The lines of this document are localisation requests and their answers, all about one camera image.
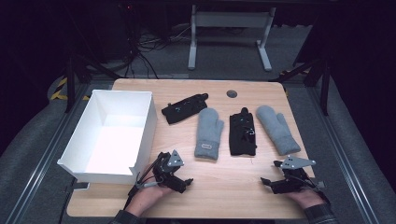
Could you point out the grey round table grommet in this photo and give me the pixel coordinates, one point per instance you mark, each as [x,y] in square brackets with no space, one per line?
[231,93]

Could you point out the person's left hand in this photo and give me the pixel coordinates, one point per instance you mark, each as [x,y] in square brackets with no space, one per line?
[148,197]

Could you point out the black glove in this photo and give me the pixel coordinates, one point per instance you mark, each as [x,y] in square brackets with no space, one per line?
[183,109]
[241,137]

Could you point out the yellow black hazard tape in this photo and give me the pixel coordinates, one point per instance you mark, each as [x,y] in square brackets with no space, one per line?
[59,91]

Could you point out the white desk frame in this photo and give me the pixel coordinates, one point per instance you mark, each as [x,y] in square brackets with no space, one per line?
[230,19]

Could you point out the grey mitten with label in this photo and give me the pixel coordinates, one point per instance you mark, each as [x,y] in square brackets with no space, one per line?
[208,130]

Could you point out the black metal stand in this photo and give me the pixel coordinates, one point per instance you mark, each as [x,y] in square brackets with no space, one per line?
[325,90]
[70,84]

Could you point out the plain grey mitten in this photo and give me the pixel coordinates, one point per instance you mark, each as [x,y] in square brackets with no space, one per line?
[277,127]

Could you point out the person's right hand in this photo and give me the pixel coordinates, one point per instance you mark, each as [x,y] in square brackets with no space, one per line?
[306,197]

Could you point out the white box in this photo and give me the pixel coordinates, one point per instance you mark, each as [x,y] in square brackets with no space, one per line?
[115,146]

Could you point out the grey metal floor rail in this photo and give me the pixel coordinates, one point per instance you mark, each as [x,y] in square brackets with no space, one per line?
[46,155]
[339,155]

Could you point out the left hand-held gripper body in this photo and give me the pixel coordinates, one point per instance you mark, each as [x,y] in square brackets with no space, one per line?
[169,174]

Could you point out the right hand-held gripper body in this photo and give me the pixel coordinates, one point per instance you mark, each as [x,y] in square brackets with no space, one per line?
[292,185]

